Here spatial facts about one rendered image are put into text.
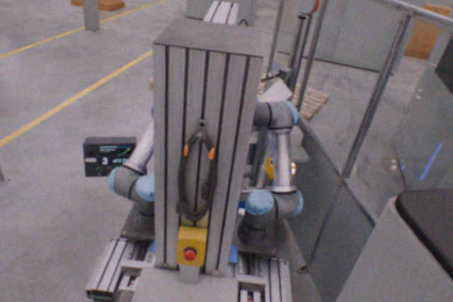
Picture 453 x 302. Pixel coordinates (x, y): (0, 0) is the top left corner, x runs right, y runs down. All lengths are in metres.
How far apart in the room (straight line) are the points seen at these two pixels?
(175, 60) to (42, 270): 2.37
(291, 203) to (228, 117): 0.80
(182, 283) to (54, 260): 1.84
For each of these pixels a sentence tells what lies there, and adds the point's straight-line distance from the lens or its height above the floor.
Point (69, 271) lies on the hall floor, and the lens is 2.84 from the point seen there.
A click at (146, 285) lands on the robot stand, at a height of 1.23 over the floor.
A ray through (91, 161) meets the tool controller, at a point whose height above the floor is 1.16.
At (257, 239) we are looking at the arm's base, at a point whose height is 1.08.
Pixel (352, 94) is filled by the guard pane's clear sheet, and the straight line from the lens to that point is 2.14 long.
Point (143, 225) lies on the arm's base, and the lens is 1.59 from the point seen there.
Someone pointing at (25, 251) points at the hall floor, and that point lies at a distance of 3.06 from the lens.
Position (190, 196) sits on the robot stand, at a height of 1.59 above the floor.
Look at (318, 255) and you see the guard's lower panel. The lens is 2.66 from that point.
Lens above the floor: 2.26
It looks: 32 degrees down
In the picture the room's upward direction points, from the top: 7 degrees clockwise
